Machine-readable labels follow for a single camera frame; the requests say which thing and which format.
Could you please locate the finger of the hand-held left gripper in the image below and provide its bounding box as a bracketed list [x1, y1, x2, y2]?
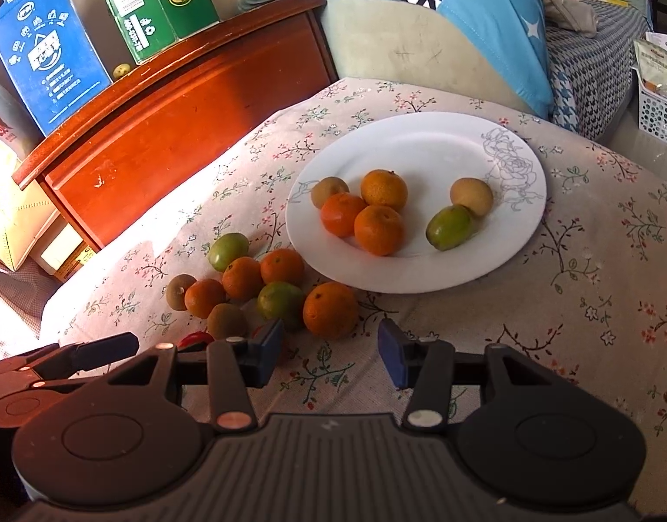
[0, 331, 140, 392]

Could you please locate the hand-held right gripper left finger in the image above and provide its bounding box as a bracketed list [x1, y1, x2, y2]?
[80, 318, 285, 437]

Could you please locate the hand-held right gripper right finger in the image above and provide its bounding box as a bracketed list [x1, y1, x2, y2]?
[377, 318, 584, 436]

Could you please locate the green jujube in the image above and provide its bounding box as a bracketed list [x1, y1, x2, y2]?
[208, 233, 251, 273]
[426, 205, 474, 252]
[256, 281, 306, 331]

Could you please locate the brown kiwi fruit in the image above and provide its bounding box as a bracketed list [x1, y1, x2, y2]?
[167, 274, 198, 312]
[310, 177, 350, 210]
[207, 303, 248, 339]
[450, 177, 494, 217]

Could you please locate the white plate with grey flower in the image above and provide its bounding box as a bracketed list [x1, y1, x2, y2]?
[286, 111, 547, 294]

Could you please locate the flat cardboard box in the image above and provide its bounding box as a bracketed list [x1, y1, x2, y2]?
[32, 209, 99, 282]

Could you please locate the brown cardboard box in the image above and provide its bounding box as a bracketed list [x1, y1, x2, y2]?
[0, 130, 63, 273]

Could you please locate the wooden bed headboard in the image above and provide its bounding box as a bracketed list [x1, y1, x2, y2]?
[12, 0, 340, 254]

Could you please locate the blue printed carton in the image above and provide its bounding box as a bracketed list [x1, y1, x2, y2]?
[0, 0, 113, 137]

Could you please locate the green printed carton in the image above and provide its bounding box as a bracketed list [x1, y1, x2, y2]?
[93, 0, 220, 65]

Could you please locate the blue houndstooth sofa cover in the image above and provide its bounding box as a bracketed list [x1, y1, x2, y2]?
[545, 0, 652, 139]

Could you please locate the white plastic basket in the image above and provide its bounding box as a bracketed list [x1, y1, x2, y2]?
[635, 68, 667, 151]

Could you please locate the beige cloth bag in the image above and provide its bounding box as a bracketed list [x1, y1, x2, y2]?
[543, 0, 600, 39]

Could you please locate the beige snack packet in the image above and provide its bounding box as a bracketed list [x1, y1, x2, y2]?
[632, 33, 667, 90]

